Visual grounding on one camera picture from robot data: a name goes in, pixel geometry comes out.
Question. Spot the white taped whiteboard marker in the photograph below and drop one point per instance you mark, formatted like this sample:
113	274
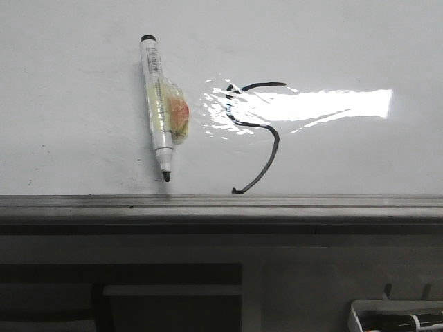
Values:
167	107

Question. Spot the black capped whiteboard marker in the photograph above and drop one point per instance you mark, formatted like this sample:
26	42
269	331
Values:
411	322

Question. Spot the white marker tray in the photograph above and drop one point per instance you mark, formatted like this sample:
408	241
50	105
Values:
364	308

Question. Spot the white whiteboard with aluminium frame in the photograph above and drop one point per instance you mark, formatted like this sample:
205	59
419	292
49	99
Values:
305	116

